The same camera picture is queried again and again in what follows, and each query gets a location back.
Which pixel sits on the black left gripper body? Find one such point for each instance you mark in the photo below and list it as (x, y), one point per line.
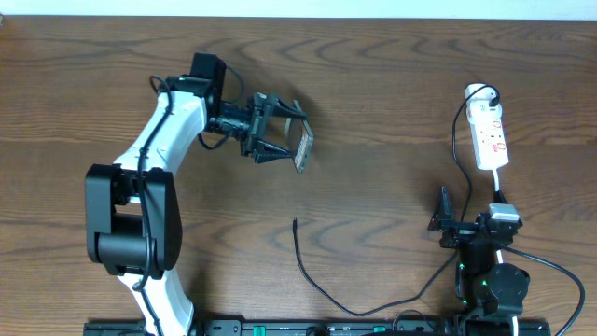
(258, 123)

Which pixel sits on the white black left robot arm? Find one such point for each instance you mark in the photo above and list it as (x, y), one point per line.
(133, 223)

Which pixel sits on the Galaxy S25 Ultra smartphone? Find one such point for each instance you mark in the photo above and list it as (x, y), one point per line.
(299, 138)

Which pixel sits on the white power strip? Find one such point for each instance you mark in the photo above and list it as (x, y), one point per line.
(484, 113)

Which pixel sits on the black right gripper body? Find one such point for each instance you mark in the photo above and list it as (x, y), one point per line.
(459, 235)

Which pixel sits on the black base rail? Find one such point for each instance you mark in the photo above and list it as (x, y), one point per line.
(410, 325)

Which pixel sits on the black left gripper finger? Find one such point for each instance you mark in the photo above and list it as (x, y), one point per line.
(281, 109)
(265, 152)

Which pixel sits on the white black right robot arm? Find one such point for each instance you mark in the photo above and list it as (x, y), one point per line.
(492, 291)

